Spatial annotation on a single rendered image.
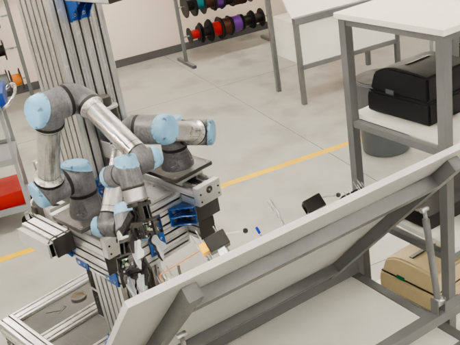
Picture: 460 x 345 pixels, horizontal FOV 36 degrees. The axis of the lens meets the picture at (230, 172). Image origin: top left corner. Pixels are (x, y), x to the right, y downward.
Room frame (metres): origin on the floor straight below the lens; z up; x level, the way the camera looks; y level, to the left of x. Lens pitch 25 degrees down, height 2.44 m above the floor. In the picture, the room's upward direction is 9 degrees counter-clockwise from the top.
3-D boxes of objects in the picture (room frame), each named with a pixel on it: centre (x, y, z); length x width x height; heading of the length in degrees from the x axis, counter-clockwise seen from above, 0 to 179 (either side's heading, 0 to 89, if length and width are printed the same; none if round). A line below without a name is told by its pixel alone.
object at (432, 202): (2.41, -0.76, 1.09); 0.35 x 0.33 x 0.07; 119
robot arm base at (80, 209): (2.61, 0.61, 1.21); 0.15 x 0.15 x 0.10
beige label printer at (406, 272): (2.38, -0.72, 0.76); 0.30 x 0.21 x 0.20; 32
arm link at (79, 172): (2.61, 0.61, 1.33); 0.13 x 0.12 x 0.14; 129
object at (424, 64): (2.39, -0.73, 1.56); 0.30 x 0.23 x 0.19; 30
